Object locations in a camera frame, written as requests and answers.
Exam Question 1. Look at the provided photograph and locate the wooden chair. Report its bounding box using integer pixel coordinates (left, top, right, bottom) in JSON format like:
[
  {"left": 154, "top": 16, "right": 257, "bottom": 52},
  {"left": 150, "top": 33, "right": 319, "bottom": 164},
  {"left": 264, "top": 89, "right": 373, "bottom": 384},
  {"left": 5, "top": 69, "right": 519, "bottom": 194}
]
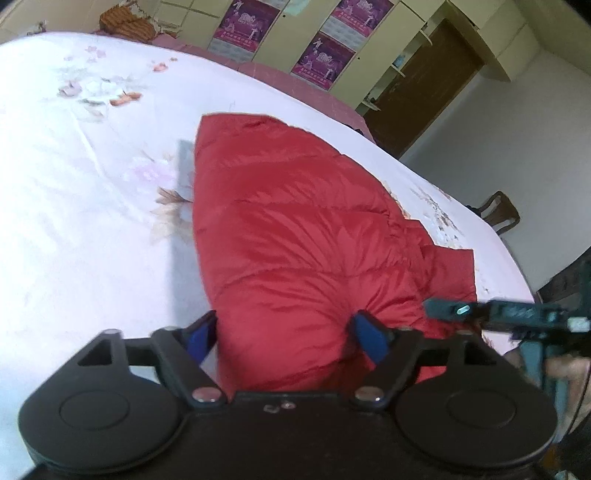
[{"left": 475, "top": 191, "right": 521, "bottom": 237}]

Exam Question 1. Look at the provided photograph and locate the orange pillow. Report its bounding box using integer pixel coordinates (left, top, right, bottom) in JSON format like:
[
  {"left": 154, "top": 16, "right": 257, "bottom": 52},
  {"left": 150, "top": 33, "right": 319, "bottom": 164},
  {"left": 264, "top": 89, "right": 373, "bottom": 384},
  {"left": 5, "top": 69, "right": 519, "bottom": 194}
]
[{"left": 99, "top": 4, "right": 157, "bottom": 43}]

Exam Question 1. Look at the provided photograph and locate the red puffer jacket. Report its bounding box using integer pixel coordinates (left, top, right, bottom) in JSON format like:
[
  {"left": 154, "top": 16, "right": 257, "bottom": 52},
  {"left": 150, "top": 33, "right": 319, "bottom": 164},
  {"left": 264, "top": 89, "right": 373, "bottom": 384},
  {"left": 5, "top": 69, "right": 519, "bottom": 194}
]
[{"left": 190, "top": 112, "right": 478, "bottom": 393}]

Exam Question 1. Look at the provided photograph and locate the purple wall poster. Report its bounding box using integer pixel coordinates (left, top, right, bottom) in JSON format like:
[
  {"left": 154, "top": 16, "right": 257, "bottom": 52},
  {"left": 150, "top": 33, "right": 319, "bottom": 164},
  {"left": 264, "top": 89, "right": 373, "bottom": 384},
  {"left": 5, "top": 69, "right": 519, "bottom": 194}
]
[
  {"left": 209, "top": 0, "right": 281, "bottom": 62},
  {"left": 290, "top": 31, "right": 357, "bottom": 92},
  {"left": 322, "top": 0, "right": 395, "bottom": 26}
]

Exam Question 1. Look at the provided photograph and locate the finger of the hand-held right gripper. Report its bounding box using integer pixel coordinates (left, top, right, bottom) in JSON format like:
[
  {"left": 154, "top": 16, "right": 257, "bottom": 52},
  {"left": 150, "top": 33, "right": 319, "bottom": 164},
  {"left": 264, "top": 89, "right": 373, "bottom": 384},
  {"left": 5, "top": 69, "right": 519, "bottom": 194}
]
[{"left": 423, "top": 297, "right": 491, "bottom": 331}]

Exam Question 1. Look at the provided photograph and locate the person's right hand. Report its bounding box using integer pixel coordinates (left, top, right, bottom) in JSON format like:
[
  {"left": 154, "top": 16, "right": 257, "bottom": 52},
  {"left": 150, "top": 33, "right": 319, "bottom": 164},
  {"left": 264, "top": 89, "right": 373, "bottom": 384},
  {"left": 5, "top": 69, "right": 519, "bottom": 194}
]
[{"left": 544, "top": 356, "right": 591, "bottom": 409}]

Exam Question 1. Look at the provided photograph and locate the brown wooden door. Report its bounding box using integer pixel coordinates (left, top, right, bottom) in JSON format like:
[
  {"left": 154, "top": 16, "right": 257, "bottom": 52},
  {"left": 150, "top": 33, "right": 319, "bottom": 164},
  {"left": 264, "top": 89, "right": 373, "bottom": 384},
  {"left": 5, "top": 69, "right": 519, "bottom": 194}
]
[{"left": 364, "top": 19, "right": 485, "bottom": 158}]

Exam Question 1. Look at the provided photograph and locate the cream wardrobe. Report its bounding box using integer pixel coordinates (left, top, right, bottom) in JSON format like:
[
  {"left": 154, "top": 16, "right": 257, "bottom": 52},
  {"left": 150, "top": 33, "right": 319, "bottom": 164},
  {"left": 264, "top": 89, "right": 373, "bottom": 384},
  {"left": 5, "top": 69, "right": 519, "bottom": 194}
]
[{"left": 157, "top": 0, "right": 542, "bottom": 108}]

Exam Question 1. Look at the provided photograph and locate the white floral blanket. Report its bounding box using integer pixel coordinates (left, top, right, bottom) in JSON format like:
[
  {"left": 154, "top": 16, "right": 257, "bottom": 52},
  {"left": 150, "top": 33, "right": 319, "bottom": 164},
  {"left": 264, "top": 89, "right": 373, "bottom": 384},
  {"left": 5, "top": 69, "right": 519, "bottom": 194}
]
[{"left": 0, "top": 30, "right": 537, "bottom": 480}]

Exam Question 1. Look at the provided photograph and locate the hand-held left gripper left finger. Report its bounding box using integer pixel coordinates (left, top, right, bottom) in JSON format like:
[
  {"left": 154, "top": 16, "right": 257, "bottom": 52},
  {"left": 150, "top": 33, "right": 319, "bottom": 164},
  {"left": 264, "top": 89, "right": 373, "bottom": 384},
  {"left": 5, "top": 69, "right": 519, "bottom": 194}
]
[{"left": 76, "top": 310, "right": 227, "bottom": 411}]

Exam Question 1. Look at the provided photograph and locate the cream corner shelf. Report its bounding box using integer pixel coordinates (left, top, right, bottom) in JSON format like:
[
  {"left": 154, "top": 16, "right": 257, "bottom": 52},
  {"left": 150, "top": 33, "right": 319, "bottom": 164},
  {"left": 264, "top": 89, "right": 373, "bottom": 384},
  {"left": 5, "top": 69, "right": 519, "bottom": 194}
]
[{"left": 355, "top": 18, "right": 435, "bottom": 112}]

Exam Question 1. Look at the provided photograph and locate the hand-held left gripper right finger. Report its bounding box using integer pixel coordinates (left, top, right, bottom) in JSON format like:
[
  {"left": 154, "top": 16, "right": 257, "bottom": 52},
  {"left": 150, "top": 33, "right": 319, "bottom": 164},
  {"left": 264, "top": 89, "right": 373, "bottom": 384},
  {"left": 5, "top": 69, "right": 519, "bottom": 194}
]
[{"left": 346, "top": 310, "right": 509, "bottom": 411}]

